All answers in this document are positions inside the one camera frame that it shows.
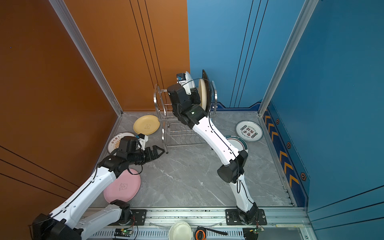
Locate cream round plate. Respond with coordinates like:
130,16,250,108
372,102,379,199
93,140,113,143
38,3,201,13
199,79,208,111

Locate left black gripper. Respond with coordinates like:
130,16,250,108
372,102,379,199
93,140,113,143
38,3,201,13
128,145,165,167

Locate white plate green cloud outline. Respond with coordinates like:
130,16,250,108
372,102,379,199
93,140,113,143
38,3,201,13
183,72,196,95

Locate black square floral plate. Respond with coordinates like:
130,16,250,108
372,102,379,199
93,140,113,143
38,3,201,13
202,70,214,114

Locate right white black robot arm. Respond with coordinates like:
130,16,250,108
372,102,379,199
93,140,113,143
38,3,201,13
167,84,259,225

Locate white plate green red rim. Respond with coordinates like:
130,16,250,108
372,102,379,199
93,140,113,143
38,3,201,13
226,136,249,152

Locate chrome two-tier dish rack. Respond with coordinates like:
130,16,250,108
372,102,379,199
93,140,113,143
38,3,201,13
153,81,218,152

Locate white plate red characters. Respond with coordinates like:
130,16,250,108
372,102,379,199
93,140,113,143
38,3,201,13
236,120,264,142

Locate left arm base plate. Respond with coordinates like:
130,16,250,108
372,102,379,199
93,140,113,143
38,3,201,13
109,209,147,227

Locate aluminium mounting rail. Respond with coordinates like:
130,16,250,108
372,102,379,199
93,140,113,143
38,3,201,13
59,206,310,229

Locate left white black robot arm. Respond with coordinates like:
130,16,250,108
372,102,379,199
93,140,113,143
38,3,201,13
29,134,165,240

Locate green circuit board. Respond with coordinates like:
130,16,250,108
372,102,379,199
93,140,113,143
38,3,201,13
114,229,134,239

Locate yellow round plate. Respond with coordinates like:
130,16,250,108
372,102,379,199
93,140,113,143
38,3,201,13
133,115,160,135

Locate pink round plate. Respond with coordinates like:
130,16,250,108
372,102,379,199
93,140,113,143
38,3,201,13
103,169,141,203

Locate white plate orange sunburst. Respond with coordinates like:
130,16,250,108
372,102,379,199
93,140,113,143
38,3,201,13
107,132,136,153

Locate white bowl on rail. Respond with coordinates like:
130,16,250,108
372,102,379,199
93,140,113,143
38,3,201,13
169,221,193,240

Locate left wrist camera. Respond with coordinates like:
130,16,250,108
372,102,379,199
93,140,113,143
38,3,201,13
137,134,149,150

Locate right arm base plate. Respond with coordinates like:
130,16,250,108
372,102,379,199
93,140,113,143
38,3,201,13
225,209,268,226

